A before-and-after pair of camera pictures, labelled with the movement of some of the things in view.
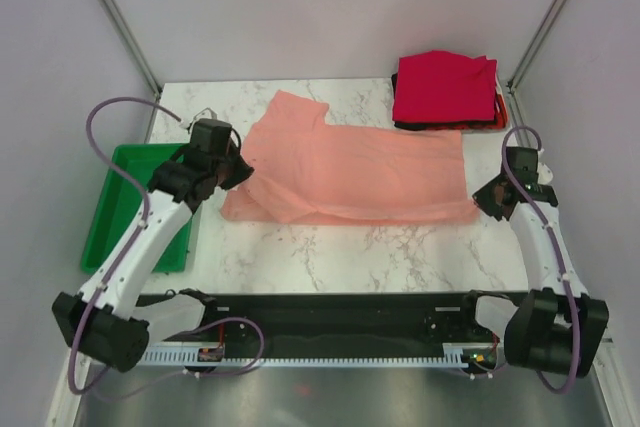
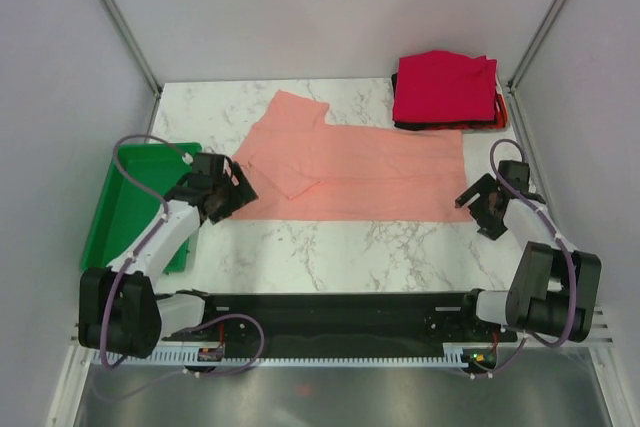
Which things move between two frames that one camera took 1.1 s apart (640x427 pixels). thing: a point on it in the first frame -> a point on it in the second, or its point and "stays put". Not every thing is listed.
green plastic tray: x=121 y=204 stays put
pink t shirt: x=306 y=173 stays put
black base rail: x=327 y=319 stays put
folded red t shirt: x=439 y=85 stays put
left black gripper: x=242 y=172 -> x=241 y=195
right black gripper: x=482 y=198 -> x=482 y=186
